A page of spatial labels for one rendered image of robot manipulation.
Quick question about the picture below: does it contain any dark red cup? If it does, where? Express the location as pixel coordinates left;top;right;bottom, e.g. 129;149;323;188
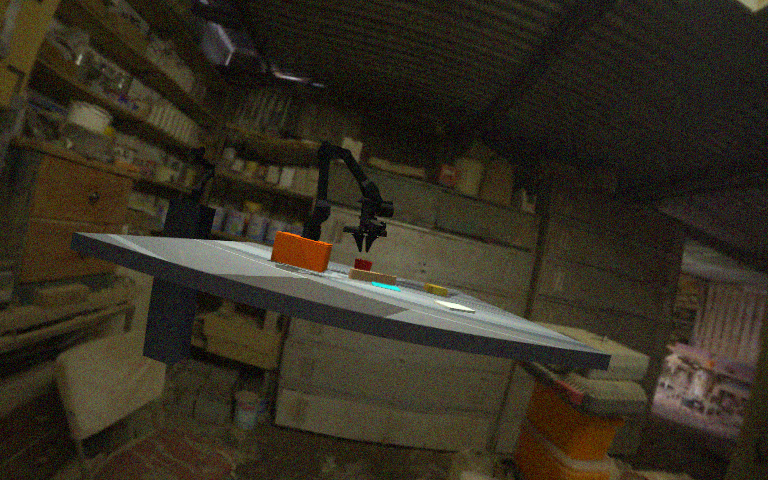
354;258;373;272

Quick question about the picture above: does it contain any tan wooden plank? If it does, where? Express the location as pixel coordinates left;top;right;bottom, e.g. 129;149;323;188
348;268;397;286

